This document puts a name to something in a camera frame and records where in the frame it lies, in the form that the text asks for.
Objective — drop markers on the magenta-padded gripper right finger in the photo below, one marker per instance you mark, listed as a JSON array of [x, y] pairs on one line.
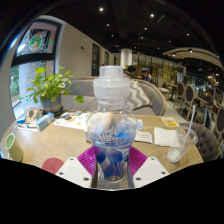
[[148, 171]]

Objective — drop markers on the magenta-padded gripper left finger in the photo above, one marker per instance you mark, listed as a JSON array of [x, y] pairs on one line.
[[75, 171]]

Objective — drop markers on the clear bottle with blue drink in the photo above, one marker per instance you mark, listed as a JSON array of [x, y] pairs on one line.
[[111, 133]]

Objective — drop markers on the flat round red coaster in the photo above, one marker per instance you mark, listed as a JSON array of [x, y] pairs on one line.
[[51, 165]]

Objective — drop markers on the white paper napkin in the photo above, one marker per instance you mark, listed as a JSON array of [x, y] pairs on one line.
[[166, 136]]

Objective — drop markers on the clear plastic cup with straw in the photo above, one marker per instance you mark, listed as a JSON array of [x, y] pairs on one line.
[[181, 146]]

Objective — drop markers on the small white and blue box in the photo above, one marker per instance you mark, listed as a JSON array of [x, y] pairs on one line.
[[140, 125]]

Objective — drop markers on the printed paper leaflet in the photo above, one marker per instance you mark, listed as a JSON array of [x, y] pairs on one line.
[[75, 120]]

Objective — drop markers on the yellow card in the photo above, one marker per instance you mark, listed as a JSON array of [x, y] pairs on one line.
[[170, 122]]

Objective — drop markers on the small light blue box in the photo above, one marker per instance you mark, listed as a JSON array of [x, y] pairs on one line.
[[45, 121]]

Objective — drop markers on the dark grey tufted chair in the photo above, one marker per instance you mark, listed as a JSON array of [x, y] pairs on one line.
[[205, 143]]

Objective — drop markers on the light green ceramic mug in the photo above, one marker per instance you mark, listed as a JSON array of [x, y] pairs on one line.
[[14, 148]]

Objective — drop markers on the flat blue box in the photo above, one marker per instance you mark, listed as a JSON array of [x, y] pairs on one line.
[[21, 120]]

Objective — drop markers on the grey curved sofa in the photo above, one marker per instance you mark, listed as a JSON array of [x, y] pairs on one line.
[[151, 96]]

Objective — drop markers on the grey zigzag cushion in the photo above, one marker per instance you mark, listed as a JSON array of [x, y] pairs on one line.
[[138, 96]]

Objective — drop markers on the group of dining chairs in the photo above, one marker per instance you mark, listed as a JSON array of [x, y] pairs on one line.
[[186, 95]]

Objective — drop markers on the green potted plant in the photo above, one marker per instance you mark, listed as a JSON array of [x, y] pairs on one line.
[[50, 88]]

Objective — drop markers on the person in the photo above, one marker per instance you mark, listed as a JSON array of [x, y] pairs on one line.
[[207, 103], [131, 71], [146, 75]]

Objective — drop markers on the white round column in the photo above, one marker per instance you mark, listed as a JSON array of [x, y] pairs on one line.
[[126, 57]]

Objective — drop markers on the dark-framed window with decorations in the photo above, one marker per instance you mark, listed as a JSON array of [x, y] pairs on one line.
[[33, 43]]

